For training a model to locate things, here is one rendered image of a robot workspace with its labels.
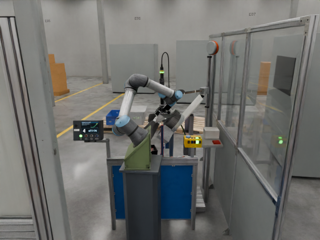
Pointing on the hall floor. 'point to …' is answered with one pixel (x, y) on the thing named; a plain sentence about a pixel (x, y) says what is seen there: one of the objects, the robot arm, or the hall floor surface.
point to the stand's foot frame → (200, 207)
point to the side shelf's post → (207, 175)
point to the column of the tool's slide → (209, 109)
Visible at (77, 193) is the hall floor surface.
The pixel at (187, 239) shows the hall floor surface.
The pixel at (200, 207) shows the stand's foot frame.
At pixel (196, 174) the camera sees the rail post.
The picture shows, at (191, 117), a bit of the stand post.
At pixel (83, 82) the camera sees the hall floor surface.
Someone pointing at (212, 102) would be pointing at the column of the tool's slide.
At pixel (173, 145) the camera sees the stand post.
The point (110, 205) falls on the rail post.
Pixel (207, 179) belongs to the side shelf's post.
